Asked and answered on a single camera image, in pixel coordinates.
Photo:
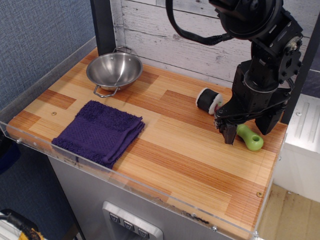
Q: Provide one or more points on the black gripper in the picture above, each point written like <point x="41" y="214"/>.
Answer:
<point x="265" y="107"/>

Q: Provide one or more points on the stainless steel bowl with handles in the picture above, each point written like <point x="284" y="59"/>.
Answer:
<point x="113" y="72"/>

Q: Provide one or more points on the dark vertical corner post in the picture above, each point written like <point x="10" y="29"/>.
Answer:
<point x="103" y="26"/>

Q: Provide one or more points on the grey spatula with green handle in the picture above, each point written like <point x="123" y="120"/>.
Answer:
<point x="252" y="140"/>

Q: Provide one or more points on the folded purple towel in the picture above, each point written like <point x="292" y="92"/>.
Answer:
<point x="100" y="133"/>

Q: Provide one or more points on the white ribbed side cabinet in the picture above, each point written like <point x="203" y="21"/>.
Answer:
<point x="298" y="168"/>

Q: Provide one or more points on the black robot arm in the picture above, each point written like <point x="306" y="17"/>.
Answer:
<point x="275" y="38"/>

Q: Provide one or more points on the clear acrylic guard rail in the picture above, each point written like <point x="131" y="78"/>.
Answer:
<point x="178" y="175"/>

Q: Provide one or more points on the silver dispenser panel with buttons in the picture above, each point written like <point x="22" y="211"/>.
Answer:
<point x="135" y="228"/>

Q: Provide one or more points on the yellow and black object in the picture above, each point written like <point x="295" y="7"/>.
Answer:
<point x="17" y="227"/>

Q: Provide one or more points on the plush sushi roll toy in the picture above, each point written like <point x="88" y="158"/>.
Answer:
<point x="209" y="101"/>

